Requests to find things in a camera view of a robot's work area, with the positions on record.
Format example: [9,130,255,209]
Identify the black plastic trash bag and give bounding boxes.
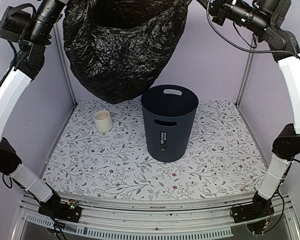
[63,0,190,104]

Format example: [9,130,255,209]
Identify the dark grey trash bin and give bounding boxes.
[140,84,199,163]

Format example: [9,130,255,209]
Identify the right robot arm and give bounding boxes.
[189,2,293,196]

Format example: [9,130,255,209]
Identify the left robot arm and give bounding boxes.
[0,0,68,217]

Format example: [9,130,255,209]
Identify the floral patterned table mat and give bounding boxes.
[42,98,267,201]

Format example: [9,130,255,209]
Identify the cream ceramic cup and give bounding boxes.
[93,110,114,133]

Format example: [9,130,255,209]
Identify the right aluminium frame post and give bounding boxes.
[235,52,254,108]

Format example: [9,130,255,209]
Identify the aluminium frame post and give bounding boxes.
[53,24,77,107]
[235,52,254,108]

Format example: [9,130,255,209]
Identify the left aluminium frame post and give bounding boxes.
[53,24,77,107]

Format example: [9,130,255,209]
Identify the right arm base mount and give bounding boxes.
[229,201,275,223]

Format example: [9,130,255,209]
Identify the aluminium front rail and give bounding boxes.
[12,192,300,240]

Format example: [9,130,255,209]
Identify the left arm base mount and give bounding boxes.
[38,197,83,223]

